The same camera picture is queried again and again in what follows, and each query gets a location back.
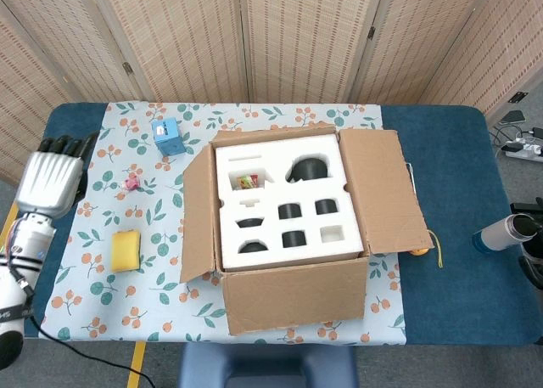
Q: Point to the yellow tape measure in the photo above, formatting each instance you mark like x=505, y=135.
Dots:
x=420, y=252

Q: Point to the blue bottle cap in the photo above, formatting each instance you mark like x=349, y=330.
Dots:
x=479, y=241

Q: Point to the black phone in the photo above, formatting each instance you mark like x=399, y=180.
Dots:
x=514, y=116

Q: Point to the white foam insert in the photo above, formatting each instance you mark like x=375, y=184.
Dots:
x=271, y=192

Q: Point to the orange fruit print tablecloth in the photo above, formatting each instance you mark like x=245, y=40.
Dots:
x=148, y=290

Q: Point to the silver thermos bottle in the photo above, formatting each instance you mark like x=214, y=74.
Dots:
x=505, y=235

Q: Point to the small blue carton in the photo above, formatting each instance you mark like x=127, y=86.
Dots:
x=169, y=139

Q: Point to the pink wrapped candy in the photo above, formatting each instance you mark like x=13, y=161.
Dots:
x=132, y=183

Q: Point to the yellow sponge with green pad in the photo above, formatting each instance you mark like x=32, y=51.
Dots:
x=125, y=252

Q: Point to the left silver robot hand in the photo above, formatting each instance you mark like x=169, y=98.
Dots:
x=51, y=180

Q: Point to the black tea bowl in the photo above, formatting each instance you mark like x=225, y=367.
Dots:
x=252, y=248
x=250, y=223

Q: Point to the colourful snack packet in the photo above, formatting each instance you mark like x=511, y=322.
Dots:
x=247, y=181

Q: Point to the woven folding screen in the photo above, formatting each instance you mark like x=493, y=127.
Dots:
x=297, y=35

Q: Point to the black tea cup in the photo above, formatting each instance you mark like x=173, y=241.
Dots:
x=289, y=211
x=294, y=239
x=326, y=206

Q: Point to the red-topped cardboard box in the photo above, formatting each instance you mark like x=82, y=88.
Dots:
x=292, y=294

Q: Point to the white power strip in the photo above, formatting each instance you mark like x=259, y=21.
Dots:
x=524, y=150

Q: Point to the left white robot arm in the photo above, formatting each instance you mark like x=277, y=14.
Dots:
x=21, y=252

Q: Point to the black teapot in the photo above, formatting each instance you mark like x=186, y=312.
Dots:
x=309, y=169

